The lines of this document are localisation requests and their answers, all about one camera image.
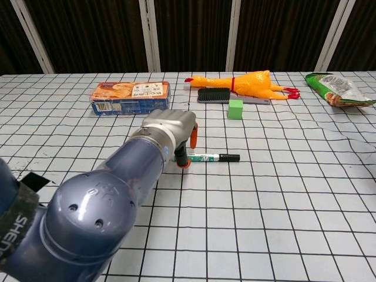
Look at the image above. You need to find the orange biscuit box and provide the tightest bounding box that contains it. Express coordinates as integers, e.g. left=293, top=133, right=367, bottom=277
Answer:
left=90, top=81, right=172, bottom=116

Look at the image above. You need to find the yellow rubber chicken toy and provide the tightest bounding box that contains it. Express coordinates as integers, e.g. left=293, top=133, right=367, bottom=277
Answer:
left=184, top=69, right=301, bottom=101

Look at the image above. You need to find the white green marker pen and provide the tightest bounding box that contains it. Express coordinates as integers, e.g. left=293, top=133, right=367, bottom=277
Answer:
left=173, top=152, right=221, bottom=164

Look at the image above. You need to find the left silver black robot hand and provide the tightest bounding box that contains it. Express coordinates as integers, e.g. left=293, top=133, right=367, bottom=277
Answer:
left=140, top=109, right=199, bottom=170

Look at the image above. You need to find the white checkered tablecloth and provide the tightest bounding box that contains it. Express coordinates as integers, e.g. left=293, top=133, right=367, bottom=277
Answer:
left=0, top=70, right=376, bottom=282

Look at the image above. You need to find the green snack bag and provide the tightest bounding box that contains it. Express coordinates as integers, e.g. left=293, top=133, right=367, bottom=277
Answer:
left=304, top=72, right=376, bottom=108

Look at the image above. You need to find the black strap on left arm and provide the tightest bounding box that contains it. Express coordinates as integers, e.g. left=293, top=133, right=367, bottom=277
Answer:
left=0, top=180, right=41, bottom=259

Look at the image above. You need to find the green foam cube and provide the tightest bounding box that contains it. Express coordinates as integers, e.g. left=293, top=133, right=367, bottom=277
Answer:
left=227, top=99, right=244, bottom=120

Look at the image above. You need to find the black brush grey handle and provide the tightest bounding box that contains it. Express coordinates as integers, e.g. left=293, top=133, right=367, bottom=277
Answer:
left=197, top=87, right=270, bottom=106

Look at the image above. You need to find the white metal frame bar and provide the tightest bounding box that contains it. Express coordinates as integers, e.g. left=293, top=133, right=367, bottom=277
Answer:
left=10, top=0, right=56, bottom=74
left=315, top=0, right=357, bottom=72
left=137, top=0, right=162, bottom=73
left=225, top=0, right=250, bottom=72

